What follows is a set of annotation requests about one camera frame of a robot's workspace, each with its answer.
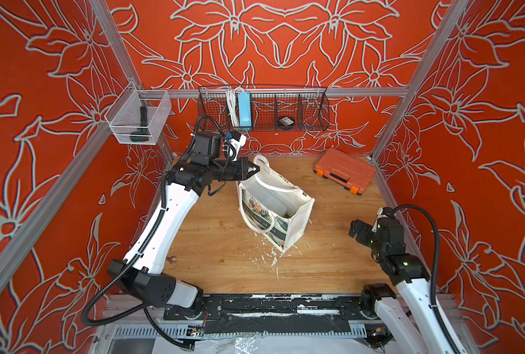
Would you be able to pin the light blue power bank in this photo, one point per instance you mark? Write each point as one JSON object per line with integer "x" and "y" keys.
{"x": 245, "y": 110}

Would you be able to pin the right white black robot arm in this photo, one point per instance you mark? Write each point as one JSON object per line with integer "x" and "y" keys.
{"x": 408, "y": 306}

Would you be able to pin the black wire wall basket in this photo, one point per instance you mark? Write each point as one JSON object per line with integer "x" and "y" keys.
{"x": 308, "y": 106}

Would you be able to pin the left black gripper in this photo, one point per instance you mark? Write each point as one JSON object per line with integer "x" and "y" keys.
{"x": 244, "y": 174}

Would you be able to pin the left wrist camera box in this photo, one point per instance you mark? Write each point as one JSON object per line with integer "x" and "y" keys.
{"x": 207, "y": 147}

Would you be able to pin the dark green flashlight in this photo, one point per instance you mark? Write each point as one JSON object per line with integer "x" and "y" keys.
{"x": 141, "y": 134}

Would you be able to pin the orange plastic tool case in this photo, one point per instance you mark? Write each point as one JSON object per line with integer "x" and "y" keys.
{"x": 346, "y": 170}

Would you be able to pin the clear plastic wall bin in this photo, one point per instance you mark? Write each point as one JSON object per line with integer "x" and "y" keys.
{"x": 123, "y": 117}

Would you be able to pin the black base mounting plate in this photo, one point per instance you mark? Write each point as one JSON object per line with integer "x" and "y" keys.
{"x": 228, "y": 315}

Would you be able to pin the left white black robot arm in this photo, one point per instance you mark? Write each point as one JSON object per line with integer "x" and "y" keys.
{"x": 140, "y": 272}

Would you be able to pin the white printed canvas tote bag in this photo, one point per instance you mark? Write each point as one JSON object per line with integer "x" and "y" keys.
{"x": 283, "y": 233}

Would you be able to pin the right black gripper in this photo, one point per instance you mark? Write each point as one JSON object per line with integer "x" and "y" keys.
{"x": 367, "y": 230}

